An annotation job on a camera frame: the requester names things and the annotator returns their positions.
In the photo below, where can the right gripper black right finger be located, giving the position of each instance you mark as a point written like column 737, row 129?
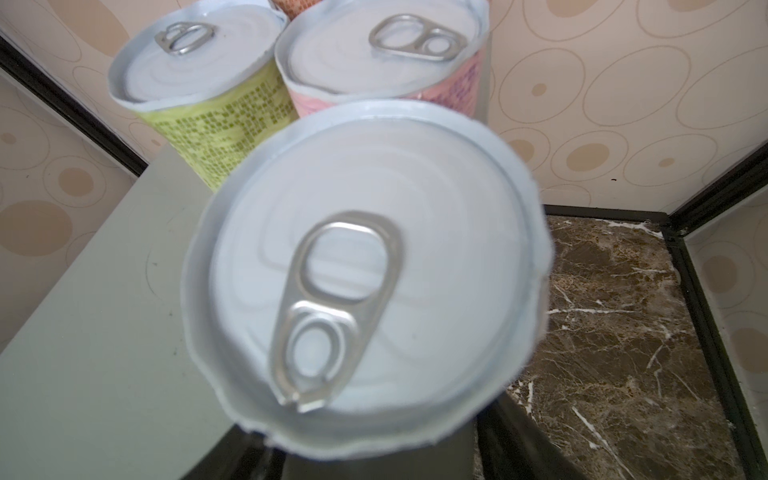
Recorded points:
column 511, row 446

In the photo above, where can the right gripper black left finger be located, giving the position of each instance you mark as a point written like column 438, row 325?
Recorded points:
column 240, row 455

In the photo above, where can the purple pink labelled can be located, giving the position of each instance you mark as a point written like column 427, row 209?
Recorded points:
column 368, row 279

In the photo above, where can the green labelled can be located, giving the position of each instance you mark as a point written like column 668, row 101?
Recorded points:
column 205, row 78

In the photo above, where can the white red labelled can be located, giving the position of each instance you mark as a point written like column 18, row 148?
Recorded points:
column 338, row 52

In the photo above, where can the pink orange labelled can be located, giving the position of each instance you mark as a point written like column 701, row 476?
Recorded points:
column 292, row 8

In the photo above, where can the grey metal cabinet box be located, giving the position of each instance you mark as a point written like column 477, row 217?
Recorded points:
column 98, row 383

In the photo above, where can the black corner frame post left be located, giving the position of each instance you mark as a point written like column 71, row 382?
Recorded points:
column 22, row 70

